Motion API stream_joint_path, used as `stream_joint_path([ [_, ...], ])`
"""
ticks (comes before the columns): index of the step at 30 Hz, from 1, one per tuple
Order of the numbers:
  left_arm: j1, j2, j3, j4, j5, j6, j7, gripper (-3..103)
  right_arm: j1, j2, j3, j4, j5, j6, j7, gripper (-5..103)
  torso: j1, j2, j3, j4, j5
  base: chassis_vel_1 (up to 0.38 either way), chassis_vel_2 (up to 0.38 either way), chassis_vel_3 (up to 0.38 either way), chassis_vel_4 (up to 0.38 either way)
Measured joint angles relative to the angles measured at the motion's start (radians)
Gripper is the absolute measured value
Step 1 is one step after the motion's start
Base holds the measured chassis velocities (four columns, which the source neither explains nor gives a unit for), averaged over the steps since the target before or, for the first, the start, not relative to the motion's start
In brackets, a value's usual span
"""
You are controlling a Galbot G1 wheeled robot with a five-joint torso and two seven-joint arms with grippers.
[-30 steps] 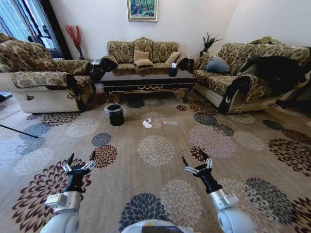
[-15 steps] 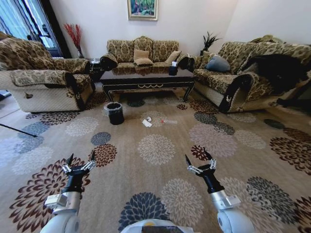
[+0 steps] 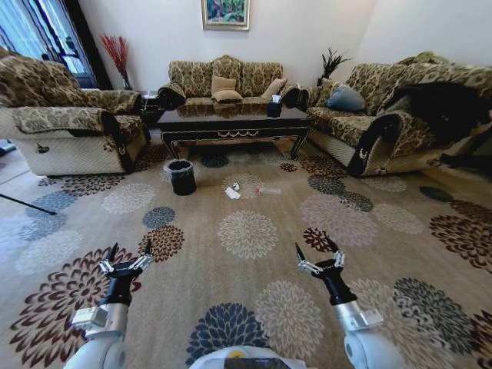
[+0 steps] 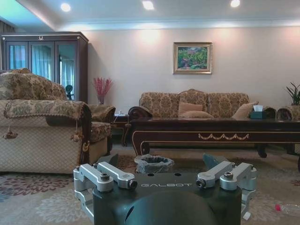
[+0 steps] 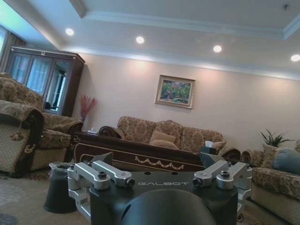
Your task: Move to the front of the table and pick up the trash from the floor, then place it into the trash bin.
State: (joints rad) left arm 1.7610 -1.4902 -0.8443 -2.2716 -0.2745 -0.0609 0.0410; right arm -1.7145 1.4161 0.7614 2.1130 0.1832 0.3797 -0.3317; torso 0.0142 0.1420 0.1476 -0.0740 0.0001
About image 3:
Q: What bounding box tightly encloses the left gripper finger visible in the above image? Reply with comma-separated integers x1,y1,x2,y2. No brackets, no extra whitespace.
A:
128,238,154,272
98,242,118,274

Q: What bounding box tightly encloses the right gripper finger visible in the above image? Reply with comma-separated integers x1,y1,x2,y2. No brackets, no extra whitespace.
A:
294,241,322,275
324,234,346,269

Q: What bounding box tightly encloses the black trash bin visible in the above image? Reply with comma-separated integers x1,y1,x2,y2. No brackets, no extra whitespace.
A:
163,158,198,197

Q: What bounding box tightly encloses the floral patterned carpet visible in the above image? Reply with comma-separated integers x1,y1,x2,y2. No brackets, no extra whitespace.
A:
0,142,492,369

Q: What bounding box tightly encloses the black tripod leg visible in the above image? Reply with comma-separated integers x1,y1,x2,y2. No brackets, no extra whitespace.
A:
0,192,58,216

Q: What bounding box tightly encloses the white robot front shell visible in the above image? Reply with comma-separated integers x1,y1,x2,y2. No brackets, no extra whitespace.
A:
191,345,304,369

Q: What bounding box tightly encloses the floral sofa with black cloth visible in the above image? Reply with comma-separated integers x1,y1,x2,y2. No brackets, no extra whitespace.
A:
305,52,492,178

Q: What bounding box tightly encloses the floral armchair sofa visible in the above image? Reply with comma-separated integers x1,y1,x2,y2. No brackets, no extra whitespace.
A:
0,48,151,178

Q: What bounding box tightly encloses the dark side table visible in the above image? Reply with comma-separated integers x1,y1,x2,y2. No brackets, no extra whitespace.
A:
139,91,162,130

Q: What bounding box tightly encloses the blue grey cushion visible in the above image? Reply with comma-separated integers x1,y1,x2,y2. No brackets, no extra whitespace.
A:
324,85,367,113

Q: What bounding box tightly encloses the dark wooden coffee table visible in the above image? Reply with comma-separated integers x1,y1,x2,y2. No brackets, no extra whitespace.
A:
156,103,311,161

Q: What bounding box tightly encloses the black cloth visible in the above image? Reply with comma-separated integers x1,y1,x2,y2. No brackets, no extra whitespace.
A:
384,82,492,151

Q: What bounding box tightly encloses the dark green potted plant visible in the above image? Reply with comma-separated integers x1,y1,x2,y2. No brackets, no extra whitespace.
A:
316,47,352,87

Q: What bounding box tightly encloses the tan square cushion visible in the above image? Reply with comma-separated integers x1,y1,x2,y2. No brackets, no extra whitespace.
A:
210,75,238,97

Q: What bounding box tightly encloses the floral three-seat sofa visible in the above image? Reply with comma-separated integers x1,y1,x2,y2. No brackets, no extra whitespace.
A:
157,55,311,113

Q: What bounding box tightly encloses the red dried branches vase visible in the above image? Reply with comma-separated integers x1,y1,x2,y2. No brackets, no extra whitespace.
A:
100,33,134,91

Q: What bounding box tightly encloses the framed landscape painting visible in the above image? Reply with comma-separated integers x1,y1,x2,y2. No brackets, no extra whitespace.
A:
201,0,251,32

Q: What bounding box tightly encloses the window with dark frame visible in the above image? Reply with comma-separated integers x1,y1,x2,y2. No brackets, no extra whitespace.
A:
0,0,112,90

